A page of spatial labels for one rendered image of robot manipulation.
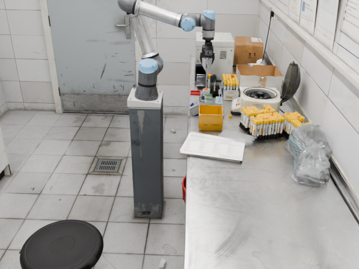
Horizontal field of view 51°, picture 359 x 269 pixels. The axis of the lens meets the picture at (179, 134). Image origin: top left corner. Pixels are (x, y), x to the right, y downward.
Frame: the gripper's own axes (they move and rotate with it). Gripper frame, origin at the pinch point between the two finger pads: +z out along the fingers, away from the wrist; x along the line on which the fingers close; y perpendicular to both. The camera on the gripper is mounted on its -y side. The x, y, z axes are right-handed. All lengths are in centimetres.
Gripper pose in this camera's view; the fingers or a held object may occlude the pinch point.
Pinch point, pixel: (206, 69)
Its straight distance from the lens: 241.2
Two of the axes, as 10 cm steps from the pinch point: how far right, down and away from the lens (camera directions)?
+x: -10.0, -0.5, 0.6
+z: -0.1, 8.9, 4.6
